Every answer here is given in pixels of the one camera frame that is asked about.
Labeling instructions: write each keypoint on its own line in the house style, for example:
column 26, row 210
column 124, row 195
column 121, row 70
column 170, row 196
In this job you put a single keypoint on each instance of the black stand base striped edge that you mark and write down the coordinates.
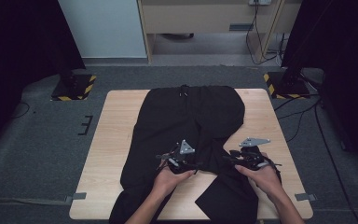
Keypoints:
column 287, row 85
column 74, row 87

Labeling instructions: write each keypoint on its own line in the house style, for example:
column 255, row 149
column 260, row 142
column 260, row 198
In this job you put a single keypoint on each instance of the black pants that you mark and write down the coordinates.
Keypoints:
column 186, row 124

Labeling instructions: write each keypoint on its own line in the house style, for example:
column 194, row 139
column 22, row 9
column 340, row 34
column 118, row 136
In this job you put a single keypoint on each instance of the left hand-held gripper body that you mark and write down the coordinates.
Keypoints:
column 181, row 155

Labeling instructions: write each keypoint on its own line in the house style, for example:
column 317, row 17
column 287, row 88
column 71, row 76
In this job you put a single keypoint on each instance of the black curtain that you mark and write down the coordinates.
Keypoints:
column 341, row 62
column 18, row 46

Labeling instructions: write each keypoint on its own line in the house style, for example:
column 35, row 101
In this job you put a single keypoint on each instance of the light wooden desk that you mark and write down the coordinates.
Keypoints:
column 205, row 18

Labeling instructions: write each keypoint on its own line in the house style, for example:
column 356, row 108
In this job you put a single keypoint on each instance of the white power strip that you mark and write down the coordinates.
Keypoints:
column 259, row 2

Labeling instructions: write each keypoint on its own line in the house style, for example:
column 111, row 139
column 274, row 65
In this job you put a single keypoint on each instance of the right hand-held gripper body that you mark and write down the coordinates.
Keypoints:
column 252, row 155

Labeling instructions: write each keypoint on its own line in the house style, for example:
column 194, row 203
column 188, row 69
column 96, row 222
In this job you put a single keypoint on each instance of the person's right hand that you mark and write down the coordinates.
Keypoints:
column 262, row 179

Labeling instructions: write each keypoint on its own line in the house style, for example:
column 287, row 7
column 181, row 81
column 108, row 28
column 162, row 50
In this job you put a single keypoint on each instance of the black tape floor mark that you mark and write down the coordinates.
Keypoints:
column 85, row 125

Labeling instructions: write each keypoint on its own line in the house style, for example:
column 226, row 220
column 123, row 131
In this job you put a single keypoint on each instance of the person's left hand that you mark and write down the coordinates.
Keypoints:
column 169, row 180

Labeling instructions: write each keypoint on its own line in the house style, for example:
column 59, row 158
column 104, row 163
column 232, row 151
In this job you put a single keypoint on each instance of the white cabinet panel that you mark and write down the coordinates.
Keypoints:
column 102, row 28

